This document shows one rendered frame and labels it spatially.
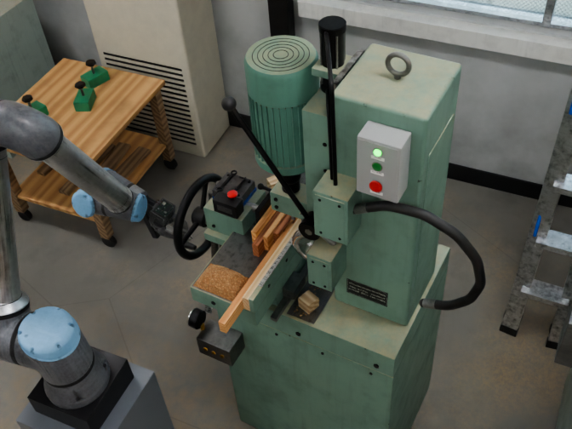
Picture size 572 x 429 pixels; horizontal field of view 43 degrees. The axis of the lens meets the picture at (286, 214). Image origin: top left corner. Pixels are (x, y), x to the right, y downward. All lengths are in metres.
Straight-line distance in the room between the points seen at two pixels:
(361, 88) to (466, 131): 1.88
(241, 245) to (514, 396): 1.29
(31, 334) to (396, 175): 1.06
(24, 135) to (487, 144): 2.21
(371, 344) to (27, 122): 1.05
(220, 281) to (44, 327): 0.48
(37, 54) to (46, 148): 2.22
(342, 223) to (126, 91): 1.92
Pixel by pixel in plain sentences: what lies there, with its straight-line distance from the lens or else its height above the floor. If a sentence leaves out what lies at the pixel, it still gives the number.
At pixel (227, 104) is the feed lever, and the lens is 1.68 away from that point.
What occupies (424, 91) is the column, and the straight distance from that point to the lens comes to 1.58.
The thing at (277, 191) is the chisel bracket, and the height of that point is 1.07.
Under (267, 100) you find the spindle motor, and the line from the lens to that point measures 1.70.
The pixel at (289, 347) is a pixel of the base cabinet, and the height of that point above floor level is 0.65.
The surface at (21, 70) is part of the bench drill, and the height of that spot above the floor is 0.39.
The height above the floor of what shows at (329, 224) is 1.21.
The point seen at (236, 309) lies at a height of 0.94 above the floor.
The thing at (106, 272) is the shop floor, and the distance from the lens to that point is 3.35.
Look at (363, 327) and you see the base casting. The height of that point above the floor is 0.80.
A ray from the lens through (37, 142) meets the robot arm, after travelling 1.87.
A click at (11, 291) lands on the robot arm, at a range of 2.10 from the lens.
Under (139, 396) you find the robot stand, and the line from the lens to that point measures 2.28.
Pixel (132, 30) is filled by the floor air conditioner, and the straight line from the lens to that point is 3.51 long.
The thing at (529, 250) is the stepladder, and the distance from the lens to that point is 2.77.
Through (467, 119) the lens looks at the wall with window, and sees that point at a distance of 3.39.
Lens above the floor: 2.45
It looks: 46 degrees down
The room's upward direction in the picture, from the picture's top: 5 degrees counter-clockwise
